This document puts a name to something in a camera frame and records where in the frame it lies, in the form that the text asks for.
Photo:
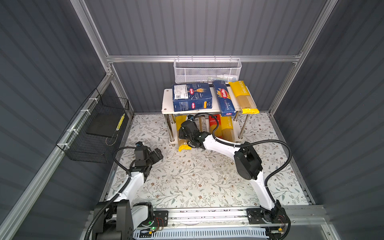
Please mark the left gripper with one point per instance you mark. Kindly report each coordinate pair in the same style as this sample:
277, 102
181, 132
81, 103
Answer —
154, 158

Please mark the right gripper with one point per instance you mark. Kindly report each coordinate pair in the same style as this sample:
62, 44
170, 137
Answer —
181, 133

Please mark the yellow spaghetti bag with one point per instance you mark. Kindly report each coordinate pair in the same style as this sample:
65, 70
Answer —
182, 143

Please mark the red spaghetti bag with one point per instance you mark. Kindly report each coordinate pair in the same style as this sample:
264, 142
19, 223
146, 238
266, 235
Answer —
213, 125

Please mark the dark blue Barilla box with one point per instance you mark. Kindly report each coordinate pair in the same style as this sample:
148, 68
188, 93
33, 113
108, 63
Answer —
192, 97

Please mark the yellow Pasta Time bag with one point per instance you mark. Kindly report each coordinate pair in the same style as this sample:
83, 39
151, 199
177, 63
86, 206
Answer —
244, 98
227, 129

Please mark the blue Barilla spaghetti box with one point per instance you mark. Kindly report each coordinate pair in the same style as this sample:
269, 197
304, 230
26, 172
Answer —
224, 99

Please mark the clear blue spaghetti bag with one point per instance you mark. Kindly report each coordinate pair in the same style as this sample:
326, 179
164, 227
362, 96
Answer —
202, 122

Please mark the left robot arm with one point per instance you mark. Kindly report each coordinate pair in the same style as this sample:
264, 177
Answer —
116, 219

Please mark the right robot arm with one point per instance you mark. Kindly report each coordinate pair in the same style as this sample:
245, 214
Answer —
248, 164

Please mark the white two-tier shelf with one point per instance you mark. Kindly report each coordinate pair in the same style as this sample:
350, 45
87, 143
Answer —
169, 113

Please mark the floral table mat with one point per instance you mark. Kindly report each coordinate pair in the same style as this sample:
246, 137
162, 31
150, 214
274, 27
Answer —
201, 179

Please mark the items in white basket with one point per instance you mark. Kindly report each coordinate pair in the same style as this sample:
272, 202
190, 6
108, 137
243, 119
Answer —
211, 78

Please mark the white wire mesh basket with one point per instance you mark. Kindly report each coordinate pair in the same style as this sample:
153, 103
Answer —
185, 68

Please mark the black wire basket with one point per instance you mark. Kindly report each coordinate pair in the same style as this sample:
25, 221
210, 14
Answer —
93, 137

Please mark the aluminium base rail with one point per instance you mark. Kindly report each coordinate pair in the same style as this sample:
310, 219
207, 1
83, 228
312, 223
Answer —
234, 217

